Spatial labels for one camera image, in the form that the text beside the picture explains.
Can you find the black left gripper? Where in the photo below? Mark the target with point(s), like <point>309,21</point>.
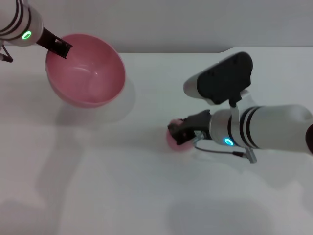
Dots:
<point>47,40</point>

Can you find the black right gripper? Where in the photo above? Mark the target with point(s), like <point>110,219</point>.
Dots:
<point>200,124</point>

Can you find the pink toy peach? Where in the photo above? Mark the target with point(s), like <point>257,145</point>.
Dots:
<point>182,147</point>

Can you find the pink bowl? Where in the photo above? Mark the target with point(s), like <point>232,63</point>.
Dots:
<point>93,80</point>

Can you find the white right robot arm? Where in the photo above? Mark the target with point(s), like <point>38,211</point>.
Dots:
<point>269,127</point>

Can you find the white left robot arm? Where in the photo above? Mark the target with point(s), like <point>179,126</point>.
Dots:
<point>17,22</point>

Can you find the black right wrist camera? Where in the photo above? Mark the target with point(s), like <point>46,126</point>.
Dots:
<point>220,78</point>

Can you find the silver right camera bracket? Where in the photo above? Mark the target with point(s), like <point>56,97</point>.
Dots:
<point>244,102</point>

